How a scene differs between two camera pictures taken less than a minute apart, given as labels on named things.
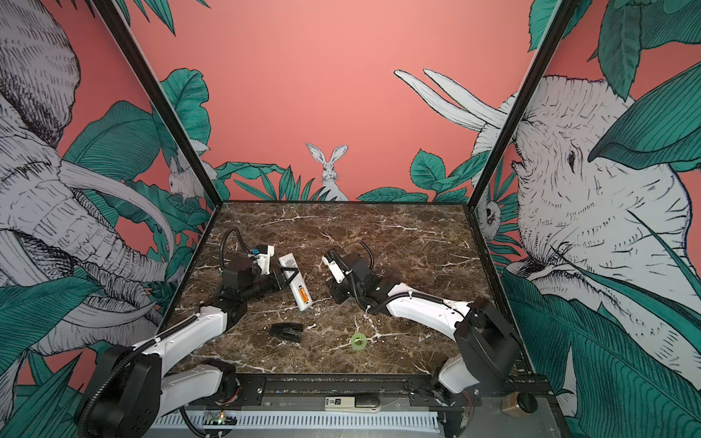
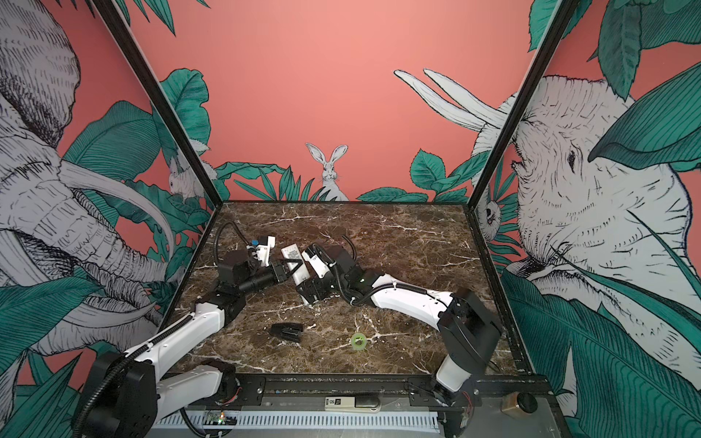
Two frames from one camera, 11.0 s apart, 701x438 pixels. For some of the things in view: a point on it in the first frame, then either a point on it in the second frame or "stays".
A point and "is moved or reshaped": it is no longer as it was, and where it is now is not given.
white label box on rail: x=352 y=404 stays
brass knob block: x=518 y=404 stays
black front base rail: x=396 y=391 stays
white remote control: x=298 y=284 is moved or reshaped
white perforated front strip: x=301 y=420 stays
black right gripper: x=336 y=291 → x=309 y=296
